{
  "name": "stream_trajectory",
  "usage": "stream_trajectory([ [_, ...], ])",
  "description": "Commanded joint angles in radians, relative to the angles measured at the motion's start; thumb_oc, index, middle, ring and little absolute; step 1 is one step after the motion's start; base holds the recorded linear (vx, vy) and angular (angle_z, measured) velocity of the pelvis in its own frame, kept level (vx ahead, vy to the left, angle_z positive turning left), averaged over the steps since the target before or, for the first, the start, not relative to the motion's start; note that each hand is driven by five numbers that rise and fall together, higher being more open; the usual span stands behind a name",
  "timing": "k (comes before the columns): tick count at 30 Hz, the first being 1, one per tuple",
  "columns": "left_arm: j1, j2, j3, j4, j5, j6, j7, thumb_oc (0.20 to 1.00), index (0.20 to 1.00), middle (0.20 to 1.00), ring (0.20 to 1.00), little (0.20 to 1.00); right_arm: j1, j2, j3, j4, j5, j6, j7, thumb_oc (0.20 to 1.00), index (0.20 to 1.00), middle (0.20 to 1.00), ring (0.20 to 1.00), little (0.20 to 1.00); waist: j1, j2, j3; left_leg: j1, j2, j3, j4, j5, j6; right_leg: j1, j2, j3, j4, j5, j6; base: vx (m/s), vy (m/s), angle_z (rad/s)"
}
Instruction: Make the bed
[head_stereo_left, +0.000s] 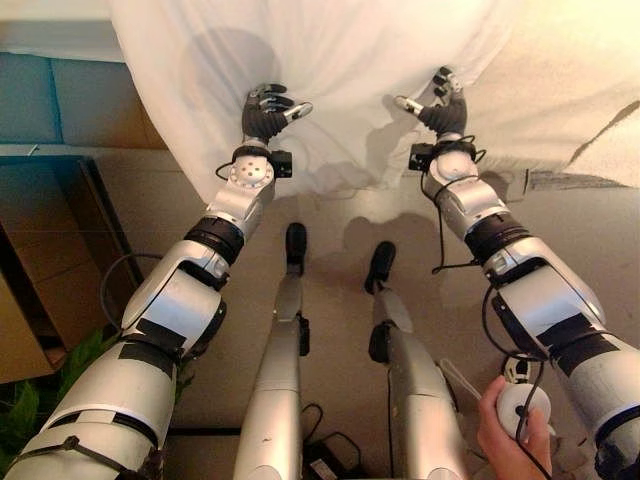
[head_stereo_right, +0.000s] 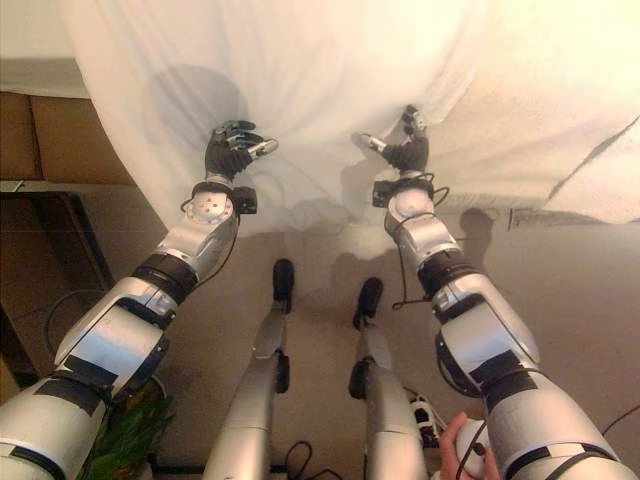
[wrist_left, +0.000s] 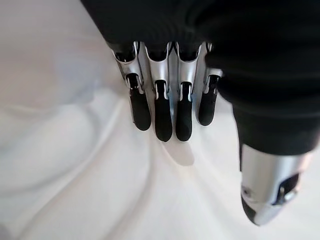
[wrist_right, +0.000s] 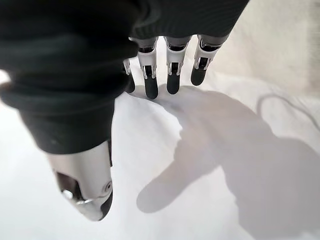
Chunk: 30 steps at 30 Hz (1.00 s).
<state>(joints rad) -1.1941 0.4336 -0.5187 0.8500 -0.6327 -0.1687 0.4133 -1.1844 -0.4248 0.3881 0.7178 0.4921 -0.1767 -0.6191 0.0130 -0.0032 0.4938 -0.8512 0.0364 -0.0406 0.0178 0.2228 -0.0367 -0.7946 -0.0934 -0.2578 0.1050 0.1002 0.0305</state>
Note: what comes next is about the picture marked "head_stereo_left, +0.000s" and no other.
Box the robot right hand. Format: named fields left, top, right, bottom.
left=392, top=65, right=470, bottom=141

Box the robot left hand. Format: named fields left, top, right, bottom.
left=241, top=82, right=314, bottom=148

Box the blue panel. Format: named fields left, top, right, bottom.
left=0, top=51, right=137, bottom=147

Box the white bed sheet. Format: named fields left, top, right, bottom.
left=107, top=0, right=507, bottom=204

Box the brown cardboard box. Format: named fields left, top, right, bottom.
left=0, top=156, right=147, bottom=385

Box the black controller cable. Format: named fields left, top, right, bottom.
left=513, top=357, right=553, bottom=480

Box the person's hand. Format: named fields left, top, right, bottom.
left=475, top=375, right=554, bottom=480

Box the silver robot leg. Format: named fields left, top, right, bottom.
left=231, top=222, right=312, bottom=480
left=363, top=240, right=470, bottom=480

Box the green plant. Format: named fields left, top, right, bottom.
left=0, top=327, right=197, bottom=472

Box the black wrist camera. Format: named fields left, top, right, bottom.
left=408, top=142, right=433, bottom=173
left=271, top=149, right=294, bottom=180

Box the white textured mattress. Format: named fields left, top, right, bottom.
left=463, top=0, right=640, bottom=189

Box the white round controller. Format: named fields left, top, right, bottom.
left=495, top=381, right=558, bottom=442

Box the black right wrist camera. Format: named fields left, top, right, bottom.
left=408, top=142, right=433, bottom=173

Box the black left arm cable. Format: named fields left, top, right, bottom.
left=99, top=251, right=166, bottom=334

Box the silver robot right leg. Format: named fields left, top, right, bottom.
left=363, top=240, right=470, bottom=480

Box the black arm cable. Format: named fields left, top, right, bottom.
left=99, top=251, right=166, bottom=334
left=420, top=172, right=482, bottom=275

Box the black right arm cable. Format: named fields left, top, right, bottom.
left=420, top=172, right=482, bottom=275

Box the black power adapter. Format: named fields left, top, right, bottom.
left=303, top=431, right=364, bottom=480

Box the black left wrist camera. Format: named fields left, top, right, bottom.
left=271, top=149, right=294, bottom=180

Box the silver robot left leg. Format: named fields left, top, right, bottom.
left=231, top=222, right=312, bottom=480

